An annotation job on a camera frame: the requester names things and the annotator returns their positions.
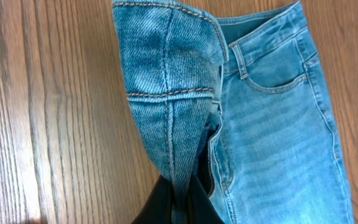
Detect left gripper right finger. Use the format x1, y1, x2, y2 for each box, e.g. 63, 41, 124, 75
187, 175, 224, 224

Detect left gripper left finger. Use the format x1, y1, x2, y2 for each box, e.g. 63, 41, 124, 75
132, 175, 172, 224

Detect light blue denim jeans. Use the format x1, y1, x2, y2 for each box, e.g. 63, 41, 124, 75
112, 1, 354, 223

